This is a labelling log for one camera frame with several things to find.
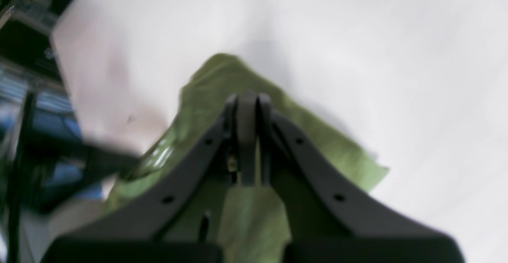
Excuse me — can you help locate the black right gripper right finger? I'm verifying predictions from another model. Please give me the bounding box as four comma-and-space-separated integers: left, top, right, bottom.
237, 91, 464, 263

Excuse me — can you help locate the green T-shirt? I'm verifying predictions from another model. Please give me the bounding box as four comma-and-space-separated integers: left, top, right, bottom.
102, 53, 390, 263

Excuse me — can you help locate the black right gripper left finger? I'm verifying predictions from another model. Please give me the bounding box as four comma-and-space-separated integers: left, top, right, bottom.
42, 94, 238, 263

